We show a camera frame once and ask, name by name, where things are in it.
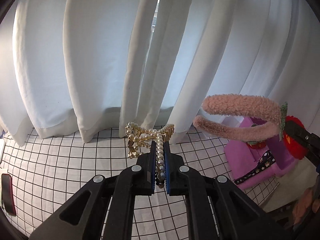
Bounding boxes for black patterned ribbon band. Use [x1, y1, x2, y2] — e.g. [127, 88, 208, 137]
[234, 150, 276, 185]

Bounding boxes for pink headband red pompoms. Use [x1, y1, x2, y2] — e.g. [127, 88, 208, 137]
[193, 94, 308, 160]

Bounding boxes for pink plastic bin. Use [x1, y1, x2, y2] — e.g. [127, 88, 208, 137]
[223, 115, 301, 190]

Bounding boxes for pearl hair claw clip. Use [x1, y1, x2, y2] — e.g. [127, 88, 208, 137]
[125, 122, 174, 189]

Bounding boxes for person right hand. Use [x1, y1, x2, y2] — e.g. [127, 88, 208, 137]
[292, 187, 319, 230]

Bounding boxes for white grid tablecloth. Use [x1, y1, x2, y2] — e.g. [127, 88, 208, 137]
[0, 126, 279, 238]

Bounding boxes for dark red phone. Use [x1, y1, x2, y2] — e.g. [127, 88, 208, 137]
[1, 173, 16, 216]

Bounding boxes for white curtain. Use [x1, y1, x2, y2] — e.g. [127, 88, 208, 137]
[1, 0, 319, 145]

